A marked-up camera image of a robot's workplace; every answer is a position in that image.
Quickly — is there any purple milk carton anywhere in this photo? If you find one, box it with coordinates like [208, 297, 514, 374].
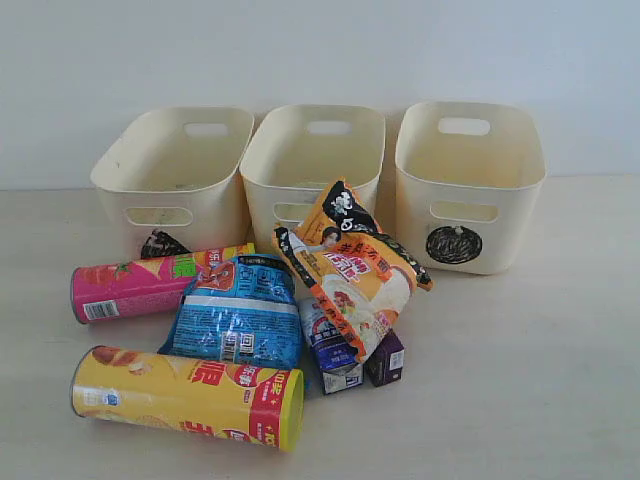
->
[365, 330, 405, 387]

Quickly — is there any cream plastic bin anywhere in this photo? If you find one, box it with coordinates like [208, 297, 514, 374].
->
[395, 101, 546, 275]
[90, 107, 254, 259]
[239, 105, 386, 253]

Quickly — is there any left cream plastic bin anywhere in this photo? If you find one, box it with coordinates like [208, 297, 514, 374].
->
[90, 107, 254, 259]

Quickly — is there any pink chips can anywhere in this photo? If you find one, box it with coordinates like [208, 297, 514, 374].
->
[70, 242, 255, 324]

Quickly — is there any middle cream plastic bin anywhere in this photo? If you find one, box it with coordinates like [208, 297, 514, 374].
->
[239, 105, 386, 253]

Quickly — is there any blue white milk carton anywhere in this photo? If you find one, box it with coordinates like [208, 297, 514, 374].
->
[298, 298, 364, 395]

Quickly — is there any blue noodle packet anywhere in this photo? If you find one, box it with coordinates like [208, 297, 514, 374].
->
[158, 254, 302, 370]

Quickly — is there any yellow chips can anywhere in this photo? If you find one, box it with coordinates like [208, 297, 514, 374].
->
[70, 346, 304, 452]

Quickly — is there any orange noodle packet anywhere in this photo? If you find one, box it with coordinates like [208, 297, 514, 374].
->
[272, 178, 433, 363]

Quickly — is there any right cream plastic bin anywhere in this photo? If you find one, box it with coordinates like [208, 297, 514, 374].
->
[395, 101, 546, 275]

